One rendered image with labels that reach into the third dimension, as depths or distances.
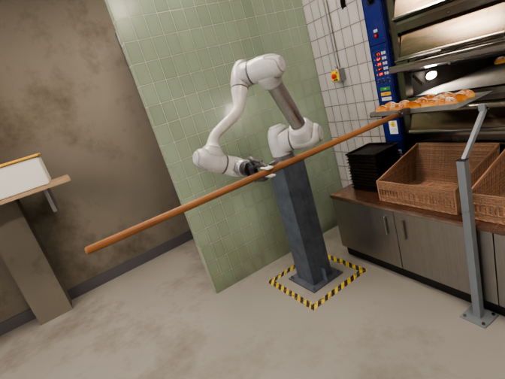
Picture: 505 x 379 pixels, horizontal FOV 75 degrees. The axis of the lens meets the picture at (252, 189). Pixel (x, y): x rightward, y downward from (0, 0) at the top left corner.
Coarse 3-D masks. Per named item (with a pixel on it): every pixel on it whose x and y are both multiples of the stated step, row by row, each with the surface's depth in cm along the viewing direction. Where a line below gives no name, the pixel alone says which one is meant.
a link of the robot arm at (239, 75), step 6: (240, 60) 190; (234, 66) 189; (240, 66) 186; (234, 72) 188; (240, 72) 185; (246, 72) 183; (234, 78) 187; (240, 78) 186; (246, 78) 185; (234, 84) 186; (246, 84) 188; (252, 84) 190
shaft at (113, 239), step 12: (384, 120) 181; (360, 132) 173; (324, 144) 163; (336, 144) 167; (300, 156) 156; (276, 168) 150; (240, 180) 143; (252, 180) 145; (216, 192) 137; (228, 192) 140; (192, 204) 133; (156, 216) 128; (168, 216) 128; (132, 228) 123; (144, 228) 124; (108, 240) 119; (120, 240) 121
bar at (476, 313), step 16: (432, 112) 189; (480, 112) 165; (464, 160) 160; (464, 176) 163; (464, 192) 166; (464, 208) 169; (464, 224) 172; (480, 288) 182; (480, 304) 184; (480, 320) 185
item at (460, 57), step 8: (488, 48) 173; (496, 48) 170; (504, 48) 167; (456, 56) 187; (464, 56) 184; (472, 56) 186; (416, 64) 209; (424, 64) 205; (432, 64) 200; (440, 64) 208; (392, 72) 225; (400, 72) 230
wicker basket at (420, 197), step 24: (432, 144) 233; (456, 144) 218; (480, 144) 206; (408, 168) 243; (432, 168) 236; (480, 168) 191; (384, 192) 227; (408, 192) 209; (432, 192) 194; (456, 192) 182
